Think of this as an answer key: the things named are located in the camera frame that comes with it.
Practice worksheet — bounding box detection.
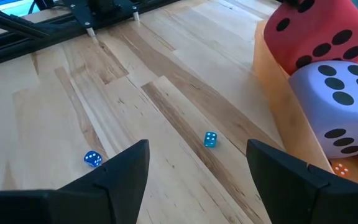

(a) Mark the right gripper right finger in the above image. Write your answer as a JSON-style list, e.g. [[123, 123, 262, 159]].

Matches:
[[246, 139, 358, 224]]

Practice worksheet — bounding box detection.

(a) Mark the small orange die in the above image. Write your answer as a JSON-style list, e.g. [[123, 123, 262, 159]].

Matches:
[[333, 162, 351, 178]]

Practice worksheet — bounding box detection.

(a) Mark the large red foam die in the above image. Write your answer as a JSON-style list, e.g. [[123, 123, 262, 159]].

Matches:
[[263, 0, 358, 76]]

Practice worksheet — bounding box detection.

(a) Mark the small teal die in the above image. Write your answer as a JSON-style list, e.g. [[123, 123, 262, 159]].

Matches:
[[203, 131, 218, 148]]

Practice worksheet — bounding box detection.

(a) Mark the small dark blue die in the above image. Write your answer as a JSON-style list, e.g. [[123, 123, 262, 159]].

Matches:
[[83, 150, 103, 168]]

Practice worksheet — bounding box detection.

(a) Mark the large purple foam die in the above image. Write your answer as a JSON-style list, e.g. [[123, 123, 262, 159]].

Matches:
[[288, 60, 358, 159]]

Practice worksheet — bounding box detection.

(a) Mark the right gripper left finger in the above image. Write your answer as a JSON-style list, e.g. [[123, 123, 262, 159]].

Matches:
[[0, 139, 150, 224]]

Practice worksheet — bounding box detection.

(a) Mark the orange translucent plastic bin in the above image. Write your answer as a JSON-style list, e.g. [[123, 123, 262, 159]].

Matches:
[[252, 20, 358, 190]]

